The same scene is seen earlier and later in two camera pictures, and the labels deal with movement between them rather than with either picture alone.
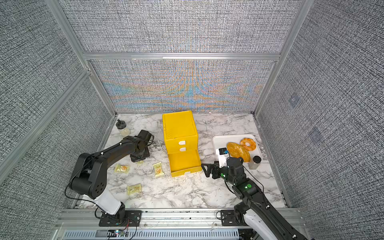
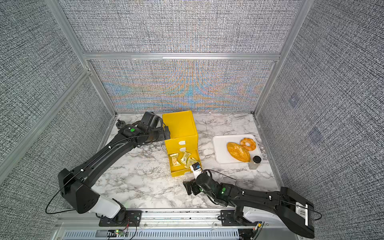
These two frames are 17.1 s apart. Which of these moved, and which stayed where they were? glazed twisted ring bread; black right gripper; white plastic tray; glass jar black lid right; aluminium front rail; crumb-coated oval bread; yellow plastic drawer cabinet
Moved: black right gripper
Stayed: yellow plastic drawer cabinet; crumb-coated oval bread; white plastic tray; glass jar black lid right; glazed twisted ring bread; aluminium front rail
